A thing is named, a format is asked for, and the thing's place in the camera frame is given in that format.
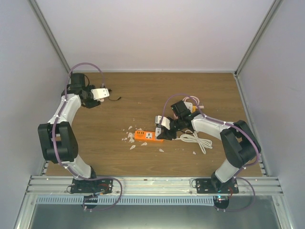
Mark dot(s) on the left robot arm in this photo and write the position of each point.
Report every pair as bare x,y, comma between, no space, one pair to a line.
57,139

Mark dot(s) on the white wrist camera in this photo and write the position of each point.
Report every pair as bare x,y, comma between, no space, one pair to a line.
100,93
159,119

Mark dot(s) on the aluminium corner post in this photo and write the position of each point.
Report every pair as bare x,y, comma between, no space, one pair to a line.
43,22
262,28

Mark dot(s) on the grey slotted cable duct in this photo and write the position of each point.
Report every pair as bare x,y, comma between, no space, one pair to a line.
128,200

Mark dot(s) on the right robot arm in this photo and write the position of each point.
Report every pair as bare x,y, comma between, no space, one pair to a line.
239,143

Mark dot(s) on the aluminium rail front frame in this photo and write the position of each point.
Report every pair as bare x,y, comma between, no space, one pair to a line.
155,186

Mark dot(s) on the left aluminium corner post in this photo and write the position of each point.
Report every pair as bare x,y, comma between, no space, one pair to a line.
43,22

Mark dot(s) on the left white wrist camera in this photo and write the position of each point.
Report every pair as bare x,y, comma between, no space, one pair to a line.
100,93

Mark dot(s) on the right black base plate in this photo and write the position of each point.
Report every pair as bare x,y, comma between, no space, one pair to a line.
208,186

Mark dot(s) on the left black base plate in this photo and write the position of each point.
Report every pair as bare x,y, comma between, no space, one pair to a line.
97,187

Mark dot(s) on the right aluminium corner post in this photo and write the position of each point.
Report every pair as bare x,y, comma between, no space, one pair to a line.
262,28

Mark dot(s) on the black power adapter with cable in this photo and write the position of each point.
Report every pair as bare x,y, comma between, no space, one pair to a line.
111,98

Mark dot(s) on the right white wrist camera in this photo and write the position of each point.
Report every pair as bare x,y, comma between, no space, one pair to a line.
159,119

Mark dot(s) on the white USB charger plug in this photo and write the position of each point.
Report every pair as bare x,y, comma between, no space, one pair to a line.
158,131

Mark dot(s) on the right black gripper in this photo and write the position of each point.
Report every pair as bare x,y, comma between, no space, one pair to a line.
167,135

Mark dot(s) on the orange power strip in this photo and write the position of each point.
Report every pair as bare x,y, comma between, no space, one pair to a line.
146,136

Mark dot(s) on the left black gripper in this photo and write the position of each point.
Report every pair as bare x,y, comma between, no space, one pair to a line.
90,105

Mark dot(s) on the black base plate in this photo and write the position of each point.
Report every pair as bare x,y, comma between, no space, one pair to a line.
97,187
208,186

